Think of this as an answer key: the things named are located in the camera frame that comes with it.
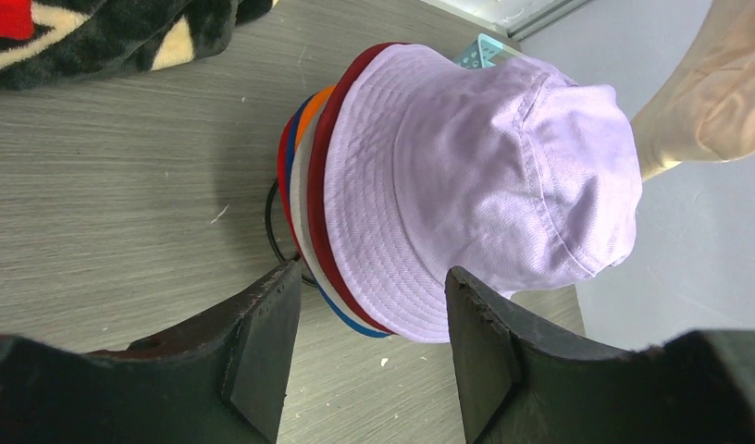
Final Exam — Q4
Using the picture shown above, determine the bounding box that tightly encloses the red cloth on blanket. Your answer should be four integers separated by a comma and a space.
0, 0, 34, 41

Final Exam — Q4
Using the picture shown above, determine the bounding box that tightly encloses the dark red hat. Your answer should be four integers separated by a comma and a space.
307, 43, 392, 335

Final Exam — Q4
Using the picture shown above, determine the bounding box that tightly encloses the black wire hat stand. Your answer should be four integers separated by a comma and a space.
263, 179, 316, 288

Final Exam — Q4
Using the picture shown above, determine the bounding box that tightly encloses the orange hat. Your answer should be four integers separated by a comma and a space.
292, 84, 336, 151

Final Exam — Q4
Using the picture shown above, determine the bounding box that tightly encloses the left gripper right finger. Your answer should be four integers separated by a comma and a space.
445, 267, 755, 443

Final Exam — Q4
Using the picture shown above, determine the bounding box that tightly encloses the blue bucket hat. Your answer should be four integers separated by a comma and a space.
278, 86, 390, 338

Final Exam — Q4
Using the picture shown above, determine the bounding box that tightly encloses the beige bucket hat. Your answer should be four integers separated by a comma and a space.
631, 1, 755, 179

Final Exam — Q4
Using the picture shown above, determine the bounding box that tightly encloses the light blue plastic basket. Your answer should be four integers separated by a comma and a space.
453, 33, 523, 69

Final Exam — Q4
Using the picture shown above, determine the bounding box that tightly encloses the black floral plush blanket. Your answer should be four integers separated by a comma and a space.
0, 0, 276, 91

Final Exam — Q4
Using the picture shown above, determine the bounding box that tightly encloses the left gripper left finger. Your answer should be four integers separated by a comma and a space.
0, 261, 301, 443

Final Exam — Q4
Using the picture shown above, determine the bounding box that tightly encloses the lilac bucket hat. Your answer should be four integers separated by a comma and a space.
323, 43, 642, 343

